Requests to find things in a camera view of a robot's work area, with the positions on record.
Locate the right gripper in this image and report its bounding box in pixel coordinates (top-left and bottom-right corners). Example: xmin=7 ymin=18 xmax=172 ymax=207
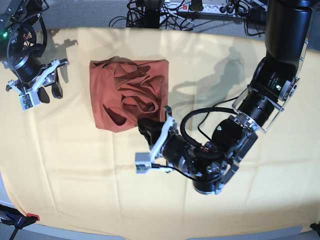
xmin=5 ymin=55 xmax=69 ymax=111

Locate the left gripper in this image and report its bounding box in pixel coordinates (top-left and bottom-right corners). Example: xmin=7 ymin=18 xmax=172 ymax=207
xmin=135 ymin=105 xmax=200 ymax=175

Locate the orange T-shirt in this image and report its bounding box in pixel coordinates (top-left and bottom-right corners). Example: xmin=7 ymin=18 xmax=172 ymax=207
xmin=89 ymin=56 xmax=169 ymax=133

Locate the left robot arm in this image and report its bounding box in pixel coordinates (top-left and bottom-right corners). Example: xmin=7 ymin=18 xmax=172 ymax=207
xmin=135 ymin=0 xmax=317 ymax=195

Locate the yellow table cloth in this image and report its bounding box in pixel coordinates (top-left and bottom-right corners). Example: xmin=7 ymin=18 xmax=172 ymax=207
xmin=0 ymin=28 xmax=320 ymax=240

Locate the white power strip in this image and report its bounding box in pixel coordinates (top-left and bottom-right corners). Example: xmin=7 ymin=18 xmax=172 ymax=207
xmin=164 ymin=1 xmax=236 ymax=15

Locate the black box on floor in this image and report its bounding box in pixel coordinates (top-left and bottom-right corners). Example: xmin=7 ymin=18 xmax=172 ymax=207
xmin=245 ymin=8 xmax=267 ymax=36

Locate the black clamp right corner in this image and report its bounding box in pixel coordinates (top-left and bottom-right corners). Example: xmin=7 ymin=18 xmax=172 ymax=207
xmin=309 ymin=223 xmax=320 ymax=237

